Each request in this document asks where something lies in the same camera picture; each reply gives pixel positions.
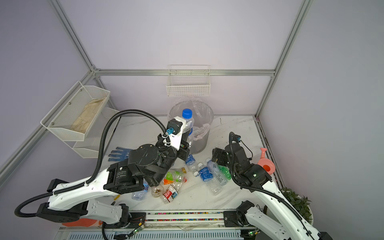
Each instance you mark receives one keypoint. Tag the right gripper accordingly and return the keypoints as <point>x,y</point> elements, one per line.
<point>221,153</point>

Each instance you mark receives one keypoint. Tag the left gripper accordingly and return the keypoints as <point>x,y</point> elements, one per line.
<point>182,153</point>

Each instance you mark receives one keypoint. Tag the large clear blue-cap bottle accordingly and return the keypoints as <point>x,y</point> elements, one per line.
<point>187,114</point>

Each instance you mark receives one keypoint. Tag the blue label crushed bottle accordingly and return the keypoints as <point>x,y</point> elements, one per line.
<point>140,195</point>

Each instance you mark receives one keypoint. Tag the yellow-cap clear bottle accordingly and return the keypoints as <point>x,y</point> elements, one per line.
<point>180,171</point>

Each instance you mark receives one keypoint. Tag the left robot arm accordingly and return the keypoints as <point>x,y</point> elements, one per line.
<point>70,202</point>

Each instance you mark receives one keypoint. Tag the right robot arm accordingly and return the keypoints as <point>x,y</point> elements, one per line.
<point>288,223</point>

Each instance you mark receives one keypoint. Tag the clear plastic bin liner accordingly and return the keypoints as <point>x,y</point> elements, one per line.
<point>202,114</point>

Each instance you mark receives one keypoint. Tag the grey mesh waste bin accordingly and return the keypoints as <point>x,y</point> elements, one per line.
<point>198,146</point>

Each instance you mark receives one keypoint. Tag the green plastic bottle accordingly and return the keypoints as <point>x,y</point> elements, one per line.
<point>225,171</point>

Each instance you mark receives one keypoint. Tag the clear light-blue label bottle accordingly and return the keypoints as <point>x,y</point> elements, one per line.
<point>214,168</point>

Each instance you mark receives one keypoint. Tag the Pocari Sweat bottle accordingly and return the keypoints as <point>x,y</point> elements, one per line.
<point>192,165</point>

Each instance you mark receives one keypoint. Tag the blue label white-cap bottle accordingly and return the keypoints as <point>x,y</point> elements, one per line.
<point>209,179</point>

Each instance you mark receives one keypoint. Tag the green orange label bottle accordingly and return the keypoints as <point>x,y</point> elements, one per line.
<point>171,177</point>

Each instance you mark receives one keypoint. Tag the pink watering can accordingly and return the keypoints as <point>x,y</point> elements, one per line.
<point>265,163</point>

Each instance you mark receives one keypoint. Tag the red label clear bottle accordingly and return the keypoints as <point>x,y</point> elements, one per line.
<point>171,192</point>

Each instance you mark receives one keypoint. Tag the red label purple-cap bottle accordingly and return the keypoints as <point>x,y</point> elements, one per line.
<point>157,191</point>

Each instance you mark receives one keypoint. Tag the blue dotted work glove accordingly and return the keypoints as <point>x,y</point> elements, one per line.
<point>119,154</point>

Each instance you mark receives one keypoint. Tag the white mesh lower shelf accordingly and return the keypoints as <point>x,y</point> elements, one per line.
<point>89,148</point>

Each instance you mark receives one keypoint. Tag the white mesh shelf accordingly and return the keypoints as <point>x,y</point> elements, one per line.
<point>59,120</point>
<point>89,148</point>

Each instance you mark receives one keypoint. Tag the potted green plant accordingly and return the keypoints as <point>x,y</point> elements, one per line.
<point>301,204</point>

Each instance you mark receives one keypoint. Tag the beige cloth in shelf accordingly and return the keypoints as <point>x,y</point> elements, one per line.
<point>83,122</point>

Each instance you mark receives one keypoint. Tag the white mesh upper shelf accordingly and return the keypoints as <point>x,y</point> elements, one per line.
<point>59,120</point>

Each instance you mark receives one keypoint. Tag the orange rubber glove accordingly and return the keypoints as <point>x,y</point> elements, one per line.
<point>87,223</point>

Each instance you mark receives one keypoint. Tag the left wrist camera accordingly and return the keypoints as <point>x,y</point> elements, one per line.
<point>174,132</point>

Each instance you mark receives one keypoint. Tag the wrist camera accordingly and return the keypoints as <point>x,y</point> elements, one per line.
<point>174,132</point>
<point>236,138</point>

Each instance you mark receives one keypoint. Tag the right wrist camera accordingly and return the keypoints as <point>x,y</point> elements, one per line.
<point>236,138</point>

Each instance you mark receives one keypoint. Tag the white wire wall basket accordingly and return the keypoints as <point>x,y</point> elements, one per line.
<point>188,81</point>

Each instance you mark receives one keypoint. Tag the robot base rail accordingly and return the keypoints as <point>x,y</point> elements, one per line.
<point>182,219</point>

